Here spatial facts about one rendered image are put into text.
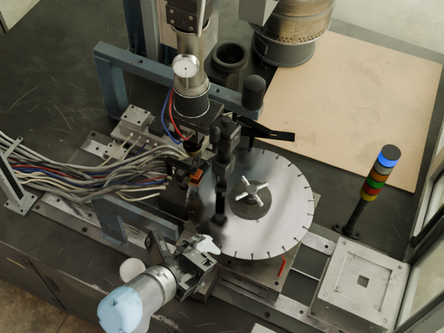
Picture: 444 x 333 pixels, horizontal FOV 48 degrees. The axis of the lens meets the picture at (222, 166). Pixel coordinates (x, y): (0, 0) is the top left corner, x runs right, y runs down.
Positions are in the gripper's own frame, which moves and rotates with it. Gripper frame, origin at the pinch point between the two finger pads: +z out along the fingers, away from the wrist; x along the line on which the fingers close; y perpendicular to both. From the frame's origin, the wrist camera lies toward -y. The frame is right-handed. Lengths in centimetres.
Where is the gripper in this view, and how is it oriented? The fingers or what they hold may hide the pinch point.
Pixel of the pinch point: (205, 240)
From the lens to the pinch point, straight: 118.5
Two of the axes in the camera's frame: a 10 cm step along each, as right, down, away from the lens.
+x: 3.9, -8.1, -4.4
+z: 4.8, -2.3, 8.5
